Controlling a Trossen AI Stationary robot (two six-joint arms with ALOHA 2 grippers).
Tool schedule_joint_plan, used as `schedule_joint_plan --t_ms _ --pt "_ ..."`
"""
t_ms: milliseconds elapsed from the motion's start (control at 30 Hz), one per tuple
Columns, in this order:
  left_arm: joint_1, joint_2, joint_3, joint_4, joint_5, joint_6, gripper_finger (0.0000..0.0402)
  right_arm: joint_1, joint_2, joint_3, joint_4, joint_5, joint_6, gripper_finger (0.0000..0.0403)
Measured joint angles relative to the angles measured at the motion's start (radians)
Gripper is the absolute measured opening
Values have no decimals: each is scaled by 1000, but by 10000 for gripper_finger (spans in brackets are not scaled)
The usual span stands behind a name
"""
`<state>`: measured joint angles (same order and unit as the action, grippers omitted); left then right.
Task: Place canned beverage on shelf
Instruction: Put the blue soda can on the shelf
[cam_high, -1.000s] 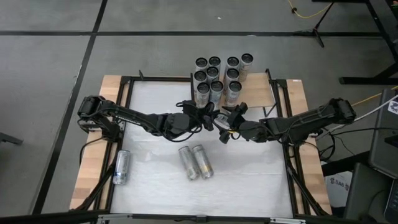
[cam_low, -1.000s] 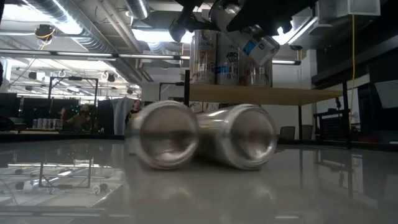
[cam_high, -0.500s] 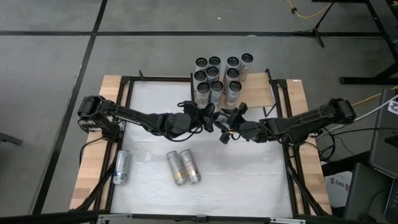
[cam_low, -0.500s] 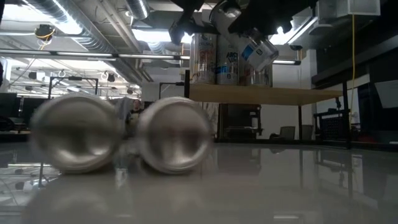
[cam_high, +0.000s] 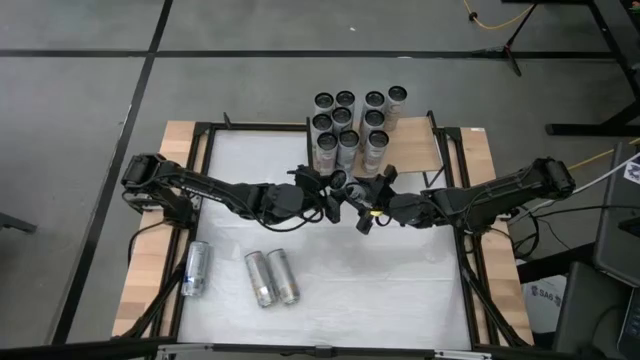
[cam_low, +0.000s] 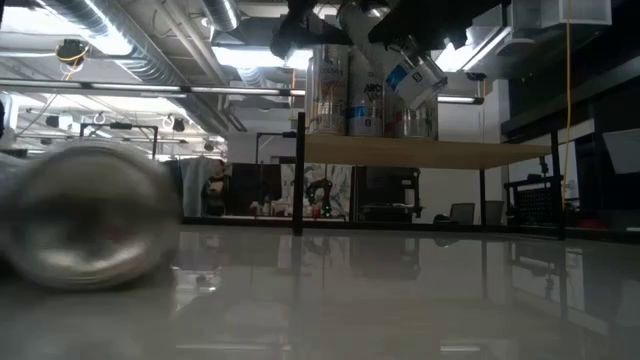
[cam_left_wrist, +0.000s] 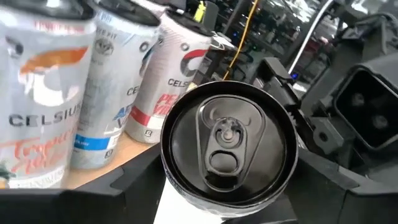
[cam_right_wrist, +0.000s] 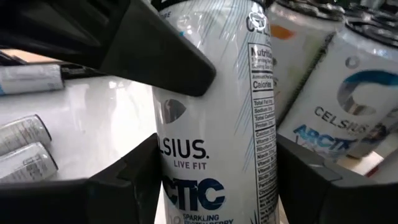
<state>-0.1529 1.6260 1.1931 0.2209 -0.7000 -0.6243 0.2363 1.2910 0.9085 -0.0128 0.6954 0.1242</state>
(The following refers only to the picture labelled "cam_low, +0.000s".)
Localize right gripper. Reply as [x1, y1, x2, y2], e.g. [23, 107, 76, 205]
[367, 0, 507, 51]

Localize round black device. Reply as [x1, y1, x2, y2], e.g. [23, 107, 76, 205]
[54, 38, 92, 66]

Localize black perforated cart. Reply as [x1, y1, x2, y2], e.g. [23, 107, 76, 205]
[503, 174, 564, 226]

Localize small black background robot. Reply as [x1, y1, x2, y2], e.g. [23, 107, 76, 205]
[304, 177, 335, 219]

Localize black metal stand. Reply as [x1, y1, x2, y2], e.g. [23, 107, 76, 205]
[76, 121, 160, 161]

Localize grey office chair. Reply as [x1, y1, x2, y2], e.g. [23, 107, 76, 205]
[433, 202, 476, 226]
[484, 199, 506, 226]

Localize long yellow cable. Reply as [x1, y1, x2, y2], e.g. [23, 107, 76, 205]
[562, 0, 574, 211]

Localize white box-shaped unit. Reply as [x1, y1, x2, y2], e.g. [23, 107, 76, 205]
[509, 0, 614, 31]

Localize black desk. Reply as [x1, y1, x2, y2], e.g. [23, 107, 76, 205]
[501, 54, 640, 236]

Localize silver ventilation duct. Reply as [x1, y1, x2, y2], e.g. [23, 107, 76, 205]
[29, 0, 231, 136]
[199, 0, 242, 32]

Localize white printed poster panel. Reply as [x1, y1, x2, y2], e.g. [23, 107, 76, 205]
[279, 163, 354, 219]

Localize person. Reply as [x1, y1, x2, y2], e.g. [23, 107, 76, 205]
[202, 158, 227, 217]

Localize Celsius Arctic Vibe can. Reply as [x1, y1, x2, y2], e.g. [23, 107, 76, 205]
[348, 47, 385, 138]

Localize black equipment cabinet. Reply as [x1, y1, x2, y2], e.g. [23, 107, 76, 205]
[352, 165, 424, 224]

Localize grey panel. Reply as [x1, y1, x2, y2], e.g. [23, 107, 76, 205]
[601, 128, 640, 175]

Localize black partition screen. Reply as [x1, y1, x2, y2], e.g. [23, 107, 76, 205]
[227, 162, 284, 217]

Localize long linear light fixture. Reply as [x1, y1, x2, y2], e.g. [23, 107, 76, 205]
[0, 78, 307, 97]
[437, 93, 485, 106]

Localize Celsius Tropical Vibe can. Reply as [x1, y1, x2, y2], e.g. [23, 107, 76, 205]
[305, 43, 350, 136]

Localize white glossy table mat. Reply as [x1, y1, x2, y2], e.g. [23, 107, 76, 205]
[0, 222, 640, 360]

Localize wooden shelf black metal legs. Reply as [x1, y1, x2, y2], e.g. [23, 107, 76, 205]
[292, 110, 564, 239]

